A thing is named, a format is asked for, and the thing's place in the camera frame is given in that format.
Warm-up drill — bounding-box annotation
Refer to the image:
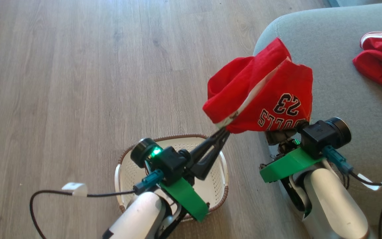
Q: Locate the grey fabric sofa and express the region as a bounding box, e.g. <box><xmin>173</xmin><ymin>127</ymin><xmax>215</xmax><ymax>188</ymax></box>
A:
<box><xmin>252</xmin><ymin>0</ymin><xmax>382</xmax><ymax>233</ymax></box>

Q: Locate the red basketball jersey number 23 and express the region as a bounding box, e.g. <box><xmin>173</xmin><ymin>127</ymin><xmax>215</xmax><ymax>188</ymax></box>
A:
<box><xmin>202</xmin><ymin>37</ymin><xmax>314</xmax><ymax>134</ymax></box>

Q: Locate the white tag on cable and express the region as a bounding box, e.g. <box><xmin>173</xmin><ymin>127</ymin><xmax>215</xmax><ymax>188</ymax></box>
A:
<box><xmin>61</xmin><ymin>182</ymin><xmax>88</xmax><ymax>197</ymax></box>
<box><xmin>356</xmin><ymin>173</ymin><xmax>382</xmax><ymax>192</ymax></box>

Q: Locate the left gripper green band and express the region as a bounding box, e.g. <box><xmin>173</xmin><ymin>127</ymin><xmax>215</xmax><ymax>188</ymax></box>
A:
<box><xmin>159</xmin><ymin>128</ymin><xmax>231</xmax><ymax>222</ymax></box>

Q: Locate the left black cable teal plug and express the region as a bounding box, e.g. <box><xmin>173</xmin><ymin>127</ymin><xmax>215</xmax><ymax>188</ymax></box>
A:
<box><xmin>29</xmin><ymin>169</ymin><xmax>164</xmax><ymax>239</ymax></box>

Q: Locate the white tag on right cable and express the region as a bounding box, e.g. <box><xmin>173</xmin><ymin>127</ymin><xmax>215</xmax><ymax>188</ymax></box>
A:
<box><xmin>356</xmin><ymin>173</ymin><xmax>382</xmax><ymax>192</ymax></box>

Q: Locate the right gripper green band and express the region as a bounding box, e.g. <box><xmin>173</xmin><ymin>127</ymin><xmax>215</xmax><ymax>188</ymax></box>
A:
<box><xmin>259</xmin><ymin>120</ymin><xmax>325</xmax><ymax>184</ymax></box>

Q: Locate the right black cable teal plug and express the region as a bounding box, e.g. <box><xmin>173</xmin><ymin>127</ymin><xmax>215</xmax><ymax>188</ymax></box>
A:
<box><xmin>322</xmin><ymin>145</ymin><xmax>382</xmax><ymax>239</ymax></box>

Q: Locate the white tag on left cable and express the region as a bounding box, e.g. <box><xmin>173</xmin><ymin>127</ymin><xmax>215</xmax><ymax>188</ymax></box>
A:
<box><xmin>61</xmin><ymin>182</ymin><xmax>88</xmax><ymax>197</ymax></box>

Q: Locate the black cable teal plug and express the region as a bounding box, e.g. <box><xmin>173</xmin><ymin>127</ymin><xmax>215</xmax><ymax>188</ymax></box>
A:
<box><xmin>322</xmin><ymin>145</ymin><xmax>382</xmax><ymax>239</ymax></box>
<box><xmin>29</xmin><ymin>169</ymin><xmax>164</xmax><ymax>239</ymax></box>

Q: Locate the white laundry basket brown rim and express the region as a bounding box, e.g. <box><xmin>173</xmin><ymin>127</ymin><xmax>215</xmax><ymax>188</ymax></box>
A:
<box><xmin>114</xmin><ymin>133</ymin><xmax>229</xmax><ymax>222</ymax></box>

